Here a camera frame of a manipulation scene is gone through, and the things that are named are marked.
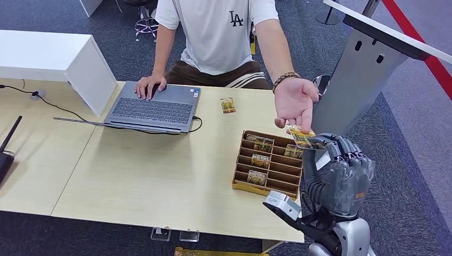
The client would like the person's right hand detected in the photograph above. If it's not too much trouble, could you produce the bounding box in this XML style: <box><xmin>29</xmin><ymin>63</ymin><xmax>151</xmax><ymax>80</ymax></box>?
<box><xmin>134</xmin><ymin>74</ymin><xmax>167</xmax><ymax>101</ymax></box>

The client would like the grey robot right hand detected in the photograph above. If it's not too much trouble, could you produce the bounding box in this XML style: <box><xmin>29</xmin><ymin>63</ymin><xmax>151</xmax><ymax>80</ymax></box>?
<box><xmin>302</xmin><ymin>132</ymin><xmax>376</xmax><ymax>218</ymax></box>

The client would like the person's left hand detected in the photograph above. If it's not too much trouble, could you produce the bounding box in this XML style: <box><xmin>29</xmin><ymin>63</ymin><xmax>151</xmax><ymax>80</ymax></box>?
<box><xmin>273</xmin><ymin>77</ymin><xmax>320</xmax><ymax>134</ymax></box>

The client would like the gold hotel key card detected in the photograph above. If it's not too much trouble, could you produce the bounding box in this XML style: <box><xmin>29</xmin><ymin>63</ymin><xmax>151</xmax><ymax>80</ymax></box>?
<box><xmin>220</xmin><ymin>97</ymin><xmax>237</xmax><ymax>115</ymax></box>
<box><xmin>251</xmin><ymin>154</ymin><xmax>271</xmax><ymax>169</ymax></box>
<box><xmin>284</xmin><ymin>144</ymin><xmax>304</xmax><ymax>160</ymax></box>
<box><xmin>246</xmin><ymin>170</ymin><xmax>268</xmax><ymax>187</ymax></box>
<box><xmin>286</xmin><ymin>124</ymin><xmax>328</xmax><ymax>150</ymax></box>
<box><xmin>245</xmin><ymin>134</ymin><xmax>275</xmax><ymax>153</ymax></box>

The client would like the wooden slotted card holder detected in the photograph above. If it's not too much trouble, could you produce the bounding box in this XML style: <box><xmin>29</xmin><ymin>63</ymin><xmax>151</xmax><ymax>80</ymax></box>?
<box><xmin>231</xmin><ymin>130</ymin><xmax>305</xmax><ymax>202</ymax></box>

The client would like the person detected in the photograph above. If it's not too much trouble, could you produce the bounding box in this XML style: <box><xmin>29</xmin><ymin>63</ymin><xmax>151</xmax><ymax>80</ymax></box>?
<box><xmin>134</xmin><ymin>0</ymin><xmax>320</xmax><ymax>134</ymax></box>

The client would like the grey laptop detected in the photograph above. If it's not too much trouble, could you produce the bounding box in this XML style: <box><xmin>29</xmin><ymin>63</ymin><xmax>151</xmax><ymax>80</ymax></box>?
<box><xmin>53</xmin><ymin>80</ymin><xmax>202</xmax><ymax>135</ymax></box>

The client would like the chair with chrome base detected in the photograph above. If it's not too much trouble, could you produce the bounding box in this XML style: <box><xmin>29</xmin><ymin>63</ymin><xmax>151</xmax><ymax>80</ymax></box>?
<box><xmin>120</xmin><ymin>0</ymin><xmax>159</xmax><ymax>42</ymax></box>

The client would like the grey kiosk stand white top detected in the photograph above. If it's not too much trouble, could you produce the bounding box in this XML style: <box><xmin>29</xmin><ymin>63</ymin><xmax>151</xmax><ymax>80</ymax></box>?
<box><xmin>310</xmin><ymin>0</ymin><xmax>452</xmax><ymax>138</ymax></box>

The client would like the yellow black object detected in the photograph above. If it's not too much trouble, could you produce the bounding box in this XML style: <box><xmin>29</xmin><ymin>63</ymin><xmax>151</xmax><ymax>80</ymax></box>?
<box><xmin>248</xmin><ymin>21</ymin><xmax>256</xmax><ymax>56</ymax></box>

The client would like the white furniture panel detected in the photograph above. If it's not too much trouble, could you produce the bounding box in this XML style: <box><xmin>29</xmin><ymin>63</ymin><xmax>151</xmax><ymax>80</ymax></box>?
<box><xmin>79</xmin><ymin>0</ymin><xmax>104</xmax><ymax>18</ymax></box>

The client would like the white cabinet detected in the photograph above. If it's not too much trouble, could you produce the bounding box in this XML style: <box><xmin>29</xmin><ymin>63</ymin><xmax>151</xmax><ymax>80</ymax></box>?
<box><xmin>0</xmin><ymin>29</ymin><xmax>118</xmax><ymax>117</ymax></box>

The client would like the red barrier belt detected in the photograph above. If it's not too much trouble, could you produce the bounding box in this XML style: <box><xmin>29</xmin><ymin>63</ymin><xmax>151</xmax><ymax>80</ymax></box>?
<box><xmin>381</xmin><ymin>0</ymin><xmax>452</xmax><ymax>102</ymax></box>

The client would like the gold foil sheet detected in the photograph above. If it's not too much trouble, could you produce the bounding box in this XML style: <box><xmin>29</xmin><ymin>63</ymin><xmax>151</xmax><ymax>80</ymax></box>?
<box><xmin>173</xmin><ymin>246</ymin><xmax>270</xmax><ymax>256</ymax></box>

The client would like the clear acrylic holder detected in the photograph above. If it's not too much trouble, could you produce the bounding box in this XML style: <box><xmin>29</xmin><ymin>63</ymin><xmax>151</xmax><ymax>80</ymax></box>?
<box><xmin>150</xmin><ymin>227</ymin><xmax>172</xmax><ymax>243</ymax></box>
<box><xmin>179</xmin><ymin>229</ymin><xmax>200</xmax><ymax>243</ymax></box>

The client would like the black router with antenna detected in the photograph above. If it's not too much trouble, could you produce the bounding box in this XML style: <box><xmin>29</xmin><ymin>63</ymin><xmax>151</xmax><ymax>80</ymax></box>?
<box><xmin>0</xmin><ymin>115</ymin><xmax>23</xmax><ymax>185</ymax></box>

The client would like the brown beaded bracelet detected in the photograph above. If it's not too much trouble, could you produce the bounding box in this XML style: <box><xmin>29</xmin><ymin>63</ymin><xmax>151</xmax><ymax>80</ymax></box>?
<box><xmin>271</xmin><ymin>71</ymin><xmax>302</xmax><ymax>94</ymax></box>

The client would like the black laptop power cable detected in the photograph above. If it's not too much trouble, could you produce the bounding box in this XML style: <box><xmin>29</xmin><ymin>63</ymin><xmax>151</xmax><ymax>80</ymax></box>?
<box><xmin>116</xmin><ymin>115</ymin><xmax>204</xmax><ymax>135</ymax></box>

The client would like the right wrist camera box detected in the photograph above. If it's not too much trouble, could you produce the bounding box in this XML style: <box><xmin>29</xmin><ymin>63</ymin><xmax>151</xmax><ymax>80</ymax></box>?
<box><xmin>262</xmin><ymin>190</ymin><xmax>304</xmax><ymax>224</ymax></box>

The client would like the thin black desk cable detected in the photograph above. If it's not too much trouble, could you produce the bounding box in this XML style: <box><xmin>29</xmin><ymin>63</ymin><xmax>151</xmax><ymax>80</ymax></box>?
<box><xmin>0</xmin><ymin>84</ymin><xmax>87</xmax><ymax>123</ymax></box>

